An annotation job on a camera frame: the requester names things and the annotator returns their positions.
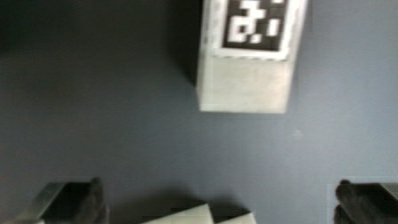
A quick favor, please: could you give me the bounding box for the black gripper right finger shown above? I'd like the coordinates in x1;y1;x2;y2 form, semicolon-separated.
334;179;398;224

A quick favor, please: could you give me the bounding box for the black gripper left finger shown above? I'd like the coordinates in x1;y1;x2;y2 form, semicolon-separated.
18;178;108;224

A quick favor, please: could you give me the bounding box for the white table leg with tag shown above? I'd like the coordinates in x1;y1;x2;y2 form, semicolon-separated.
197;0;309;114

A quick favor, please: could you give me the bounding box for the white square tabletop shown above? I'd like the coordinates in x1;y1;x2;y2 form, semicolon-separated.
139;203;258;224

